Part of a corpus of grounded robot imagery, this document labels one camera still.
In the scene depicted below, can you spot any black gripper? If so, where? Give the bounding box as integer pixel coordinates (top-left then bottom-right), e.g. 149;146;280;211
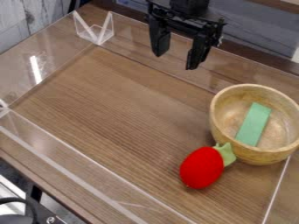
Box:
145;0;227;70

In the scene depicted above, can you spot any green rectangular block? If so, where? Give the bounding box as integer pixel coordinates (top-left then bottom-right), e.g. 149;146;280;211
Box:
235;102;272;146

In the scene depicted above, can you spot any brown wooden bowl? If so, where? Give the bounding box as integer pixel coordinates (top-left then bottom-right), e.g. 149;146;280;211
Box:
209;84;299;165

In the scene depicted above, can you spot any red plush strawberry toy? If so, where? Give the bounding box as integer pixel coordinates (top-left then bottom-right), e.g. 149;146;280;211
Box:
179;143;236;189

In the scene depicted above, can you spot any clear acrylic corner bracket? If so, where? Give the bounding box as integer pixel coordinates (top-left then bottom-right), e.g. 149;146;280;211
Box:
72;11;115;46

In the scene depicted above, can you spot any clear acrylic tray wall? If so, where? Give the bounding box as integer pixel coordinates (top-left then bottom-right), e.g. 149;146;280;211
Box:
0;100;196;224

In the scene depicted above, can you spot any black cable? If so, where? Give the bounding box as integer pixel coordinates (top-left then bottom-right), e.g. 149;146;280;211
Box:
0;197;40;224

